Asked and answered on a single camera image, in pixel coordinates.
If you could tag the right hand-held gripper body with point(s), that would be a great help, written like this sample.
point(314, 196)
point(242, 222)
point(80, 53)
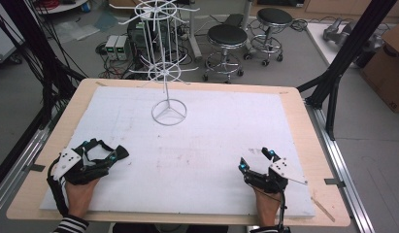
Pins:
point(271, 181)

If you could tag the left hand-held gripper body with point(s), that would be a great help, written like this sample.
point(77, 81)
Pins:
point(69, 163)

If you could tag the person's right hand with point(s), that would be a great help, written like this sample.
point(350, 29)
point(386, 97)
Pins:
point(267, 207)

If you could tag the person's left hand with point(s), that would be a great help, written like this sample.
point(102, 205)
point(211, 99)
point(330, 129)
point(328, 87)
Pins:
point(79, 197)

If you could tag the dark tape piece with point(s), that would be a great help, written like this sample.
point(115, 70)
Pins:
point(334, 182)
point(37, 167)

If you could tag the light wooden table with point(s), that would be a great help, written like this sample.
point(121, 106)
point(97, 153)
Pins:
point(316, 155)

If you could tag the white foam board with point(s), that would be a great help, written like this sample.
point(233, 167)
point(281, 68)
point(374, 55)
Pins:
point(193, 168)

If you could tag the thin wooden stick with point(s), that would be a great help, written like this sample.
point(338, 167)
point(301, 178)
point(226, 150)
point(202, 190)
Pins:
point(323, 209)

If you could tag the grey bench power supply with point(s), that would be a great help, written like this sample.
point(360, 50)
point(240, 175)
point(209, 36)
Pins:
point(123, 47)
point(111, 47)

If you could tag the black computer tower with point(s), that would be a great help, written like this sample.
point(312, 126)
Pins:
point(135, 32)

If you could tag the white platform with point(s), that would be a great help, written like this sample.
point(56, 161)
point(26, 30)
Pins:
point(320, 39)

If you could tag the black round stool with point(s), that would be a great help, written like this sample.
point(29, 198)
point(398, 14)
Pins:
point(274, 16)
point(226, 35)

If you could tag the grey desk leg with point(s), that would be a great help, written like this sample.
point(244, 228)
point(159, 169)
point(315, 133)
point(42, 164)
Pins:
point(194, 39)

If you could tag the round white table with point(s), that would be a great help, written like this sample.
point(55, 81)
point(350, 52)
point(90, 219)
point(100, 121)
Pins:
point(62, 6)

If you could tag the brown cardboard box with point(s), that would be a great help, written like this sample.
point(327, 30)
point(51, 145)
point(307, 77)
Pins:
point(386, 71)

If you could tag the aluminium rail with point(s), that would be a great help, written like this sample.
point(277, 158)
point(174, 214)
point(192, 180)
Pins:
point(339, 161)
point(19, 165)

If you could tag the black metal frame post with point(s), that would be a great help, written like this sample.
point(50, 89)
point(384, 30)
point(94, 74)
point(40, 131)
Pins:
point(346, 51)

